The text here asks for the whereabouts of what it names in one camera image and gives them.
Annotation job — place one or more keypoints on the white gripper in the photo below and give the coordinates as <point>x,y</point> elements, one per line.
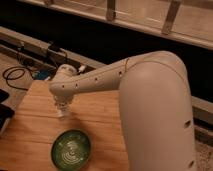
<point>61,104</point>

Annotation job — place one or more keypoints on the small white bottle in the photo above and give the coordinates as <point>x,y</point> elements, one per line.
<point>63,113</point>

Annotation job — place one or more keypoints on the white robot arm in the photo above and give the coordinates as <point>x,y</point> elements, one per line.
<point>154,104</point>

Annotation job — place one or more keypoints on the green ceramic bowl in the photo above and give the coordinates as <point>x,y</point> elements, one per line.
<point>71,150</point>

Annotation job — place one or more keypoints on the blue object on floor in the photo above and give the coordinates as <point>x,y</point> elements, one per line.
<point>42,75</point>

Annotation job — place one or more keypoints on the black power adapter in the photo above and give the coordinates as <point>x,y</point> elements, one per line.
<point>53,48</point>

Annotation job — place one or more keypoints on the black device at left edge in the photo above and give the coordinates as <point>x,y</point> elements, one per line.
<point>6,112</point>

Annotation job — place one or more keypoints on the metal window rail frame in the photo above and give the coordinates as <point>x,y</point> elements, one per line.
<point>187,21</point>

